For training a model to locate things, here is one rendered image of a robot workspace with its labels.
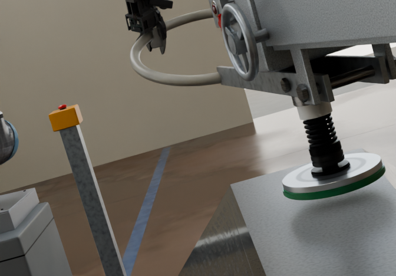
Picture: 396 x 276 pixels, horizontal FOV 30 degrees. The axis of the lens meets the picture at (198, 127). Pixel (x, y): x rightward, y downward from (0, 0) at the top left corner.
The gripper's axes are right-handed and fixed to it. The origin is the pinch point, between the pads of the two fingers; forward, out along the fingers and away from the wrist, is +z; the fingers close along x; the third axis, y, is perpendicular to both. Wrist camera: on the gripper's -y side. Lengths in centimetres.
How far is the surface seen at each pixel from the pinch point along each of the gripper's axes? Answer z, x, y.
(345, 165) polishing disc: -6, 89, 36
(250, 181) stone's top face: 15, 55, 28
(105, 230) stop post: 105, -65, -6
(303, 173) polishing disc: -2, 79, 39
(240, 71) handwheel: -32, 75, 50
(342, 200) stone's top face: 0, 90, 41
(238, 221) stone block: 7, 69, 50
